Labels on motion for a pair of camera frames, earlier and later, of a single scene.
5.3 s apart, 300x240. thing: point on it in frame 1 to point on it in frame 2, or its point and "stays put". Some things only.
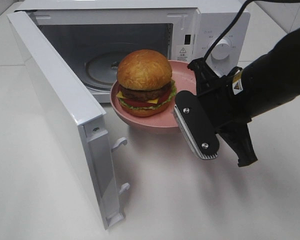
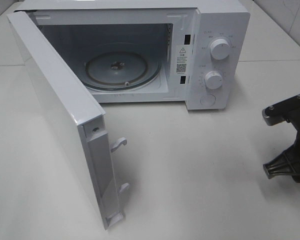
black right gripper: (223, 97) to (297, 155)
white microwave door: (79, 119) stays put
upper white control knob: (221, 51) stays put
